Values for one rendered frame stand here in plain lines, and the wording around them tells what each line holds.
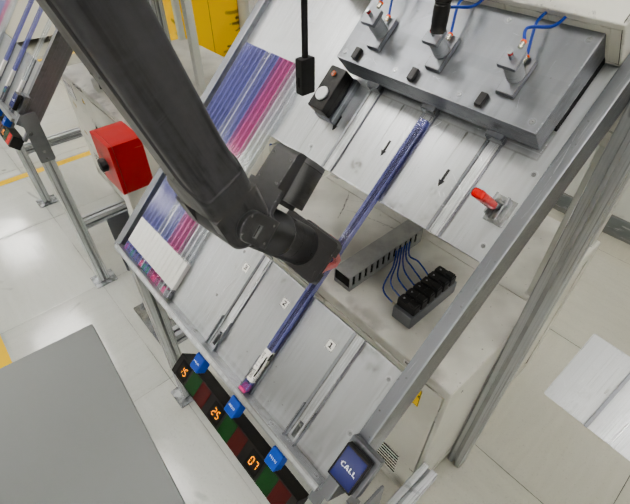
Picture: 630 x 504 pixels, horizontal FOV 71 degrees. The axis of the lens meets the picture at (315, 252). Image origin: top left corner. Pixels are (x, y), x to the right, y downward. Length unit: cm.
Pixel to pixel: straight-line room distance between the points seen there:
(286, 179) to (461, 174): 27
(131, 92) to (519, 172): 48
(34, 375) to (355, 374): 67
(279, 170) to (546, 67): 34
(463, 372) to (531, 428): 76
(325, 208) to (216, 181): 85
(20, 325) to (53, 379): 105
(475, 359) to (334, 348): 37
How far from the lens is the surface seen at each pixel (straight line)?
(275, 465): 72
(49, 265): 227
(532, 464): 161
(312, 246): 58
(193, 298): 86
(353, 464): 62
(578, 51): 64
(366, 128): 74
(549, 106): 61
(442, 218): 64
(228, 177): 42
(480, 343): 98
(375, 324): 96
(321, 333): 68
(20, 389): 106
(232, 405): 77
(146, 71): 35
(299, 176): 51
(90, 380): 100
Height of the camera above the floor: 138
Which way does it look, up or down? 43 degrees down
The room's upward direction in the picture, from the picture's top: straight up
